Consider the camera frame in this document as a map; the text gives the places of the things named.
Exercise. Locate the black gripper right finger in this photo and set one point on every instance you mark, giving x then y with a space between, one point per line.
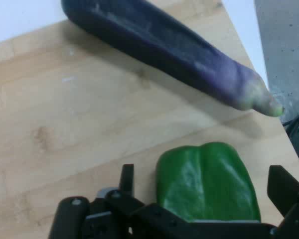
292 199

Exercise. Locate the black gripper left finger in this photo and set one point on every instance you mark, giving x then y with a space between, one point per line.
72 219

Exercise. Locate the green bell pepper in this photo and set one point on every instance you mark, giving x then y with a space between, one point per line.
204 181

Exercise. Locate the wooden cutting board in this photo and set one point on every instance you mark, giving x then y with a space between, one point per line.
64 112

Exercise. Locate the long purple eggplant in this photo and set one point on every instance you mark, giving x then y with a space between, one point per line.
152 37

